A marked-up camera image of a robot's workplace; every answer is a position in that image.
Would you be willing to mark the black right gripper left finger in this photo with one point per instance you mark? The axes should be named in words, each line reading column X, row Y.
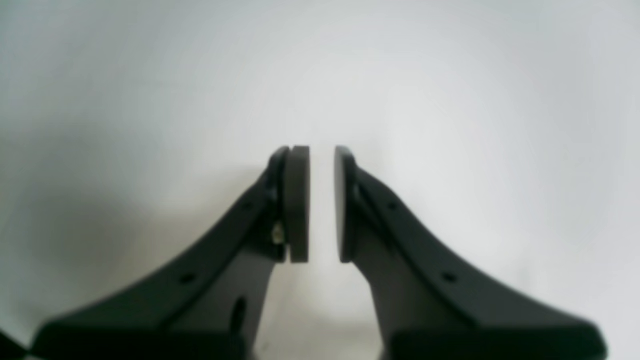
column 207, row 303

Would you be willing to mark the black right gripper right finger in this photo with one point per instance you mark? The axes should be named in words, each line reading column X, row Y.
column 429, row 302

